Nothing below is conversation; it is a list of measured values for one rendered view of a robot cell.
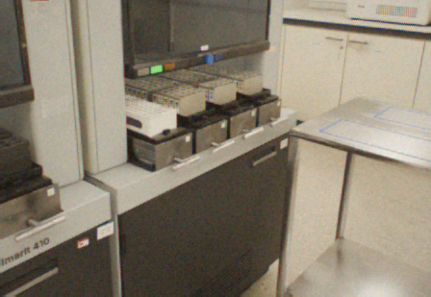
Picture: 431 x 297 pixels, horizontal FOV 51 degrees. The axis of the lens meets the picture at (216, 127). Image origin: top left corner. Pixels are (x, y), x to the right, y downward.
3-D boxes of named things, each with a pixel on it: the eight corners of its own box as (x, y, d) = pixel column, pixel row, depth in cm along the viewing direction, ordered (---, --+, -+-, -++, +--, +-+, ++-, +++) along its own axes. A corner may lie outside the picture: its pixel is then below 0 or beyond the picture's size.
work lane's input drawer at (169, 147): (16, 112, 153) (12, 87, 150) (53, 105, 163) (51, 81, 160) (167, 177, 110) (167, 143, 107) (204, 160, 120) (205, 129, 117)
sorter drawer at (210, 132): (57, 104, 164) (54, 80, 161) (88, 96, 174) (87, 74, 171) (208, 159, 121) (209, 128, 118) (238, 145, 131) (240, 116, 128)
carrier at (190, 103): (200, 108, 136) (200, 89, 134) (205, 110, 135) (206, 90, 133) (173, 117, 127) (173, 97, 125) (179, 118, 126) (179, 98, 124)
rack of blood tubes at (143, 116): (81, 115, 131) (79, 95, 129) (108, 109, 139) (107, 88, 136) (150, 141, 114) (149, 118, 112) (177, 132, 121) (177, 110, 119)
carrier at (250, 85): (257, 89, 158) (259, 73, 156) (262, 90, 157) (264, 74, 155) (238, 96, 150) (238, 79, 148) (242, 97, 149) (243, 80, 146)
